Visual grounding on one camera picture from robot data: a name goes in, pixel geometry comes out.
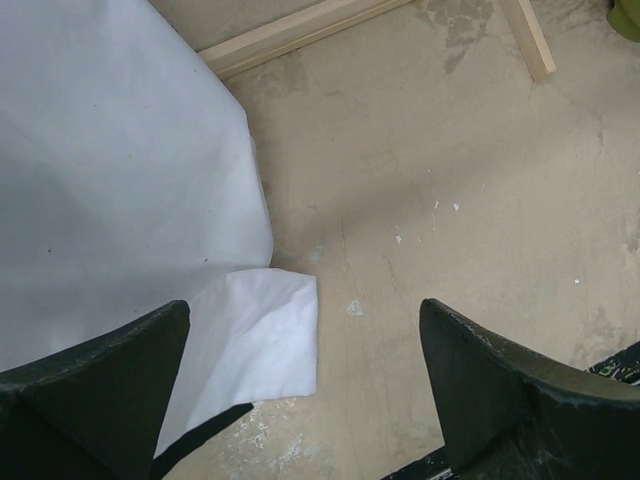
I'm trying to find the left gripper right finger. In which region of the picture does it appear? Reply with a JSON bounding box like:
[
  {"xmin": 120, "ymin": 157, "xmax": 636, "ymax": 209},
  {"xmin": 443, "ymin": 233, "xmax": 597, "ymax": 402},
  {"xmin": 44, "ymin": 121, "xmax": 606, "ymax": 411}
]
[{"xmin": 419, "ymin": 299, "xmax": 639, "ymax": 479}]

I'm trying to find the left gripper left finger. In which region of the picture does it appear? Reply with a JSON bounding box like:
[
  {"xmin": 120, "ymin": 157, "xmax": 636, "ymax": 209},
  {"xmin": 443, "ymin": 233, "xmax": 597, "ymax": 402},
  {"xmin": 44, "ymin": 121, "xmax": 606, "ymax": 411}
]
[{"xmin": 1, "ymin": 301, "xmax": 190, "ymax": 479}]

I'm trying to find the white hanging shirt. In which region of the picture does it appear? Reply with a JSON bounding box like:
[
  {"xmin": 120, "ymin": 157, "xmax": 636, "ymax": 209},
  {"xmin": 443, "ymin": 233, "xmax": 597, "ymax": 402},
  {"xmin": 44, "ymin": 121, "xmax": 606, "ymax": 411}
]
[{"xmin": 1, "ymin": 1, "xmax": 318, "ymax": 452}]

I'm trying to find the black hanging garment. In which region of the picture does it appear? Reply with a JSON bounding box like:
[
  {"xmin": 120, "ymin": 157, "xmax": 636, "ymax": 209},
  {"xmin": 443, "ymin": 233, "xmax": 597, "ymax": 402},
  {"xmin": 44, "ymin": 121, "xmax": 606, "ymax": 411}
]
[{"xmin": 149, "ymin": 403, "xmax": 254, "ymax": 480}]

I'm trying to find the wooden clothes rack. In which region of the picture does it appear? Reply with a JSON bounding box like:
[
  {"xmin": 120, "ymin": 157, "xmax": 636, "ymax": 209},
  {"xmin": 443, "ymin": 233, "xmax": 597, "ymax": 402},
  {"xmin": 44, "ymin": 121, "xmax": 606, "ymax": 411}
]
[{"xmin": 198, "ymin": 0, "xmax": 556, "ymax": 82}]

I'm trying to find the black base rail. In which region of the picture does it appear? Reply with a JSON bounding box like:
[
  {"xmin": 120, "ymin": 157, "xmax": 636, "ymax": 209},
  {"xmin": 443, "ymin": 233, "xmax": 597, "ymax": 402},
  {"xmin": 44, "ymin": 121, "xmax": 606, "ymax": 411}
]
[{"xmin": 386, "ymin": 342, "xmax": 640, "ymax": 480}]

